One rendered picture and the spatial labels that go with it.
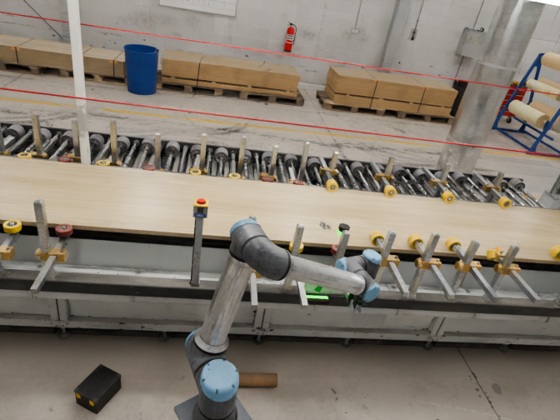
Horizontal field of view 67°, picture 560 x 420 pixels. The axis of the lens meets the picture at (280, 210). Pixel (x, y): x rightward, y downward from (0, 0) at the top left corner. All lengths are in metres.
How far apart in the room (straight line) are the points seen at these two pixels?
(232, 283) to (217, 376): 0.37
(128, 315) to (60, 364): 0.47
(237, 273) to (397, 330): 1.85
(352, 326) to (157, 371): 1.31
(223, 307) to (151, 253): 0.94
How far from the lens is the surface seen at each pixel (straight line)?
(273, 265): 1.45
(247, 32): 9.02
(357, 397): 2.97
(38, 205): 2.25
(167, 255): 2.53
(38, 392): 2.92
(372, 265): 1.98
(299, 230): 2.17
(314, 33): 9.19
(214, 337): 1.80
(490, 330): 3.58
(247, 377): 2.78
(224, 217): 2.58
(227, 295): 1.66
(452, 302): 2.78
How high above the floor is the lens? 2.28
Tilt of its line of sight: 30 degrees down
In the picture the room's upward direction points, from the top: 11 degrees clockwise
